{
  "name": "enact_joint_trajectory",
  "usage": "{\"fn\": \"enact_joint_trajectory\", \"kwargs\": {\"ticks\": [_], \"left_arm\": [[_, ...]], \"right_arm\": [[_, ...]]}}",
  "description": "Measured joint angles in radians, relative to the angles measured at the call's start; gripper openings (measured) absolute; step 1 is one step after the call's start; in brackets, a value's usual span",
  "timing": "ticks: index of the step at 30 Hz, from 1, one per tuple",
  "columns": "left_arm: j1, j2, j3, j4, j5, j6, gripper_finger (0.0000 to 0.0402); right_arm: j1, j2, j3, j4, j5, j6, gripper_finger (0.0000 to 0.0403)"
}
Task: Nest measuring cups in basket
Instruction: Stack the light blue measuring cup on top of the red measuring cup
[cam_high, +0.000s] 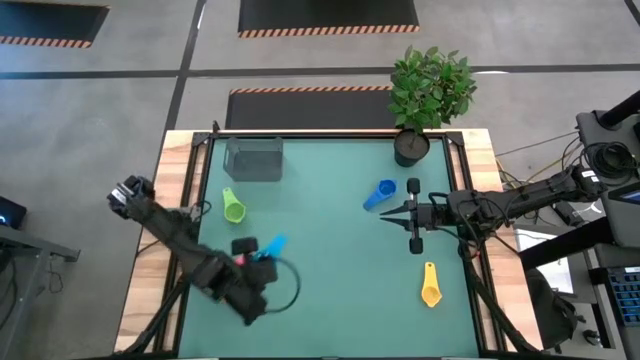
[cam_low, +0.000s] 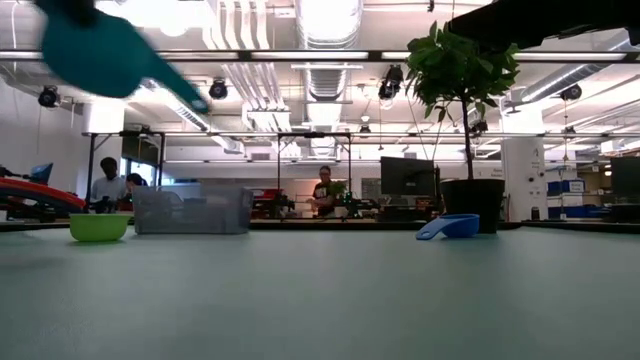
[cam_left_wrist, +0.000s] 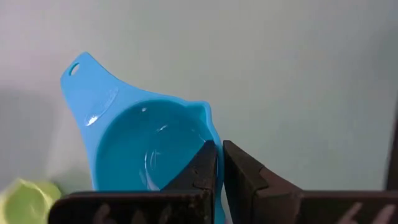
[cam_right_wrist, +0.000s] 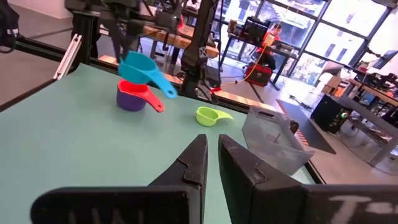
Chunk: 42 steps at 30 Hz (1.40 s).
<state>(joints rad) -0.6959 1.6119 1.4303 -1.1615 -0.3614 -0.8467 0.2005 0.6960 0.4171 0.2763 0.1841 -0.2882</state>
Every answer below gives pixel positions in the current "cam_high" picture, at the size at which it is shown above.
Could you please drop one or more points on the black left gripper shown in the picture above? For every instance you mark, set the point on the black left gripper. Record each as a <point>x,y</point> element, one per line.
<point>257,275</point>

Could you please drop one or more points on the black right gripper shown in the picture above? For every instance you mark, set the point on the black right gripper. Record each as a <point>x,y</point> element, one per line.
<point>430,216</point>

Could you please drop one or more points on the red measuring cup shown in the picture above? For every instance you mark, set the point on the red measuring cup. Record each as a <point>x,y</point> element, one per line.
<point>240,260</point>

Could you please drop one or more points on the light blue measuring cup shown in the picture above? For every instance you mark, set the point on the light blue measuring cup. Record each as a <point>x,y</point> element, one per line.
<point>275,246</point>

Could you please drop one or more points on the green measuring cup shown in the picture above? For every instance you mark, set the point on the green measuring cup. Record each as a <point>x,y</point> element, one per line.
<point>234,211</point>

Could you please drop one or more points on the yellow measuring cup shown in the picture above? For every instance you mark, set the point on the yellow measuring cup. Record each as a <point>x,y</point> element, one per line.
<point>431,295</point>

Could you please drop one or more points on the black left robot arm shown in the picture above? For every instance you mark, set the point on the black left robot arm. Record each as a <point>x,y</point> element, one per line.
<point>165,225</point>

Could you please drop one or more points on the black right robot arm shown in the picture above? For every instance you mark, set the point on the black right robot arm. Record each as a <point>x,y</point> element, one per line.
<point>530,195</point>

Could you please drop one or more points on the gray mesh basket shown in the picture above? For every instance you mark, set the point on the gray mesh basket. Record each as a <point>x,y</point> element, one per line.
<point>255,162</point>

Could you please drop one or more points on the black plant pot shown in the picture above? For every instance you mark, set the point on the black plant pot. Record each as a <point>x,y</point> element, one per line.
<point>400,159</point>

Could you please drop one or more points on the green leafy plant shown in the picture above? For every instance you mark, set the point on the green leafy plant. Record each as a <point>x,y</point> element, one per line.
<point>430,90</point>

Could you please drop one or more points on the black striped-edge floor mat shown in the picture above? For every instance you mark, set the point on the black striped-edge floor mat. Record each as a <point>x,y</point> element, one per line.
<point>325,15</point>
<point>50,20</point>
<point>310,110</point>

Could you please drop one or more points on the white board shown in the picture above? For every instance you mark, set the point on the white board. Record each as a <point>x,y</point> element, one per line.
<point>555,272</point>

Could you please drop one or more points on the black bag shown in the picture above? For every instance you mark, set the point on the black bag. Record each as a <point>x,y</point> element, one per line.
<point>550,310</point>

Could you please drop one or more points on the gray equipment stand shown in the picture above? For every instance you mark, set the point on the gray equipment stand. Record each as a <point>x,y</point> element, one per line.
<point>592,127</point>

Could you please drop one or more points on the small blue screen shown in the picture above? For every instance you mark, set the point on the small blue screen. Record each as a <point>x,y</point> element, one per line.
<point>631,196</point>

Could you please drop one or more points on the blue-keyed control device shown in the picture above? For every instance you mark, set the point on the blue-keyed control device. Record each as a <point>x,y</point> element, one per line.
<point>627,295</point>

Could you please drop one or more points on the dark gray desk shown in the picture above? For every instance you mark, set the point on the dark gray desk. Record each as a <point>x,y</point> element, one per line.
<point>20,245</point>

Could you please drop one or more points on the black monitor with logo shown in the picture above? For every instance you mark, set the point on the black monitor with logo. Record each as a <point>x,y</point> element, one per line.
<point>10,210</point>

